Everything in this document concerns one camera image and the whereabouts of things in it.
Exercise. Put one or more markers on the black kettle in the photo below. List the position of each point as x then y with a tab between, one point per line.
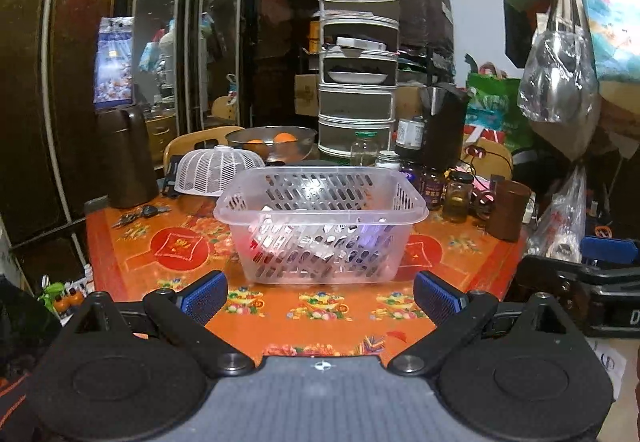
442	126

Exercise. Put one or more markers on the orange printed tablecloth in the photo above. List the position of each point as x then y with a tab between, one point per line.
310	322

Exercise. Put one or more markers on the purple cube box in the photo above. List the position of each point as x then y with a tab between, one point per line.
372	236

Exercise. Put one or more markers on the white plate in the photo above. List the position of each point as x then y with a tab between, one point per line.
357	76

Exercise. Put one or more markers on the brown thermos jug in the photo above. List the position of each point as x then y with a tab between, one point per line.
127	156

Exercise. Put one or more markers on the clear plastic basket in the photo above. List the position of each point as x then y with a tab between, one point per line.
320	192

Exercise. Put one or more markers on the small purple jar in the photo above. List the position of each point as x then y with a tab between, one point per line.
411	178

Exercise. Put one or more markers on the person's right forearm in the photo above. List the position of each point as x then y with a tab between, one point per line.
636	402

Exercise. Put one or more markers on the black stacked box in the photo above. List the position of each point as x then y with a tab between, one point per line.
425	21

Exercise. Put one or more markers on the orange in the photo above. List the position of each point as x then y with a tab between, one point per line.
285	137

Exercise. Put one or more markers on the brown cardboard box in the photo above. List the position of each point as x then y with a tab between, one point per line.
306	94

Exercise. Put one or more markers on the dark purple jar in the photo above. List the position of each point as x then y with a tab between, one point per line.
433	189

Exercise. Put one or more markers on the bunch of keys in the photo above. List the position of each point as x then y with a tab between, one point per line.
142	214

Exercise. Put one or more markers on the green shopping bag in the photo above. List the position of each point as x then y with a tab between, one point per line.
495	106

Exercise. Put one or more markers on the blue hanging picture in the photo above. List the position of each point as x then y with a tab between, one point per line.
114	66

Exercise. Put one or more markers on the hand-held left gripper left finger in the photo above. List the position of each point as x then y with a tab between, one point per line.
205	297

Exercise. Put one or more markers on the black flat device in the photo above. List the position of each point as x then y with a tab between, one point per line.
170	177

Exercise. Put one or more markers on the glass jar with yellow liquid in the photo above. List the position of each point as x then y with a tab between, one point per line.
457	199

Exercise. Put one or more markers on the dark jar with white label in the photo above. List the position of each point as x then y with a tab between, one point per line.
409	134

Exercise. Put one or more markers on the hanging clear plastic bag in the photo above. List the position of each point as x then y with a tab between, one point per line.
557	76

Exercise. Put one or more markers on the white and purple flat box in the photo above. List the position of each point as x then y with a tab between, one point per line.
360	43

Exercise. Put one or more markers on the dark wardrobe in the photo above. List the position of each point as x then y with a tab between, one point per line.
30	71

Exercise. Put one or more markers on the colourful printed bag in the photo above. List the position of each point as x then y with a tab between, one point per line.
612	26

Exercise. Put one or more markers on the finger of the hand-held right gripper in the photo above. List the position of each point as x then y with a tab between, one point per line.
612	251

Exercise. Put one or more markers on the white lidded jar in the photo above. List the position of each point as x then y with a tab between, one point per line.
388	160

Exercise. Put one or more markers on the clear glass jar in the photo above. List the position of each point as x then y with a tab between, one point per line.
364	149

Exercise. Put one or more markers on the white mesh food cover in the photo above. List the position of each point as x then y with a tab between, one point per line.
215	169

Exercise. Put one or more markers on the metal bowl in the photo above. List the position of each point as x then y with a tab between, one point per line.
300	146

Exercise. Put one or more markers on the white box of small bottles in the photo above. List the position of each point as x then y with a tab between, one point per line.
67	299

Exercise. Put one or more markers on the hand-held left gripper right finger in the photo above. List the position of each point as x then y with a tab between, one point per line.
440	297

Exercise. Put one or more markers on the plastic bag of bottles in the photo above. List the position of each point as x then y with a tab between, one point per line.
562	217

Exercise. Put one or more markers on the brown cup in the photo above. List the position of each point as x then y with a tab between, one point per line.
507	212

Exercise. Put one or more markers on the tiered food cover rack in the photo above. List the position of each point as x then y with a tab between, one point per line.
355	106

